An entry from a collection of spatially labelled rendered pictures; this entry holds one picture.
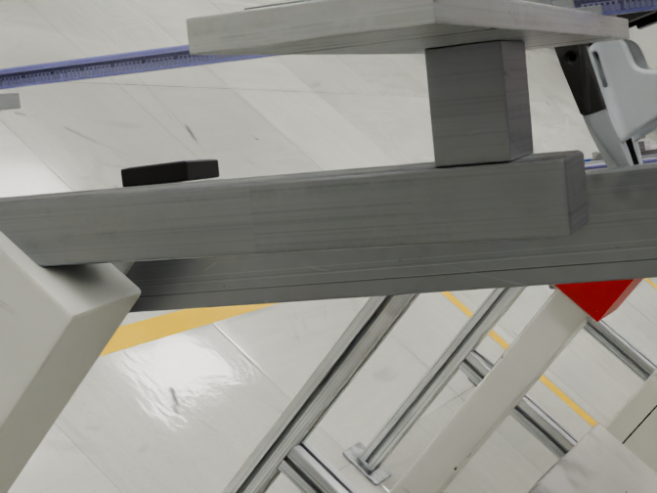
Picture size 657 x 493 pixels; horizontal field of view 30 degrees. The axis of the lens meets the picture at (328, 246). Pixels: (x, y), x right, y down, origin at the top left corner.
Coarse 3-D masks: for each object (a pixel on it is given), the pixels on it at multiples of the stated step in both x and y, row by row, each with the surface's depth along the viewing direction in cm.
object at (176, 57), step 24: (552, 0) 56; (576, 0) 56; (600, 0) 56; (624, 0) 55; (648, 0) 55; (168, 48) 64; (0, 72) 68; (24, 72) 68; (48, 72) 67; (72, 72) 66; (96, 72) 66; (120, 72) 65
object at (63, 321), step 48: (0, 240) 54; (0, 288) 54; (48, 288) 53; (96, 288) 56; (0, 336) 54; (48, 336) 53; (96, 336) 57; (0, 384) 55; (48, 384) 56; (0, 432) 55; (0, 480) 60
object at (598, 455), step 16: (592, 432) 137; (608, 432) 139; (576, 448) 130; (592, 448) 133; (608, 448) 135; (624, 448) 138; (560, 464) 124; (576, 464) 126; (592, 464) 129; (608, 464) 132; (624, 464) 134; (640, 464) 137; (544, 480) 118; (560, 480) 121; (576, 480) 123; (592, 480) 126; (608, 480) 128; (624, 480) 131; (640, 480) 133; (656, 480) 136
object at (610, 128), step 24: (600, 48) 75; (624, 48) 74; (600, 72) 75; (624, 72) 74; (648, 72) 74; (624, 96) 74; (648, 96) 74; (600, 120) 74; (624, 120) 74; (648, 120) 74; (600, 144) 75; (624, 144) 75
